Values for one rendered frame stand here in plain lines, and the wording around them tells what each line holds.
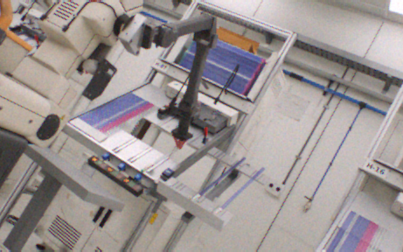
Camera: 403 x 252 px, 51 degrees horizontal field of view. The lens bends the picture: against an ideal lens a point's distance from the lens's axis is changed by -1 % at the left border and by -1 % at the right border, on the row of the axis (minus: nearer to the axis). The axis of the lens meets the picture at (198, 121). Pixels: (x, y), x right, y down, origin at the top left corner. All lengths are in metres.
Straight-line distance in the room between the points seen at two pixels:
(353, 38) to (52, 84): 3.25
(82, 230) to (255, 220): 1.79
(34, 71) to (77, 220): 1.20
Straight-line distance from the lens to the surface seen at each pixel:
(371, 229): 2.15
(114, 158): 2.17
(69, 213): 2.64
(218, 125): 2.40
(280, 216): 3.84
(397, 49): 4.26
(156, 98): 2.67
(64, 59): 1.57
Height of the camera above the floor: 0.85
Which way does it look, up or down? 6 degrees up
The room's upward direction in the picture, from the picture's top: 31 degrees clockwise
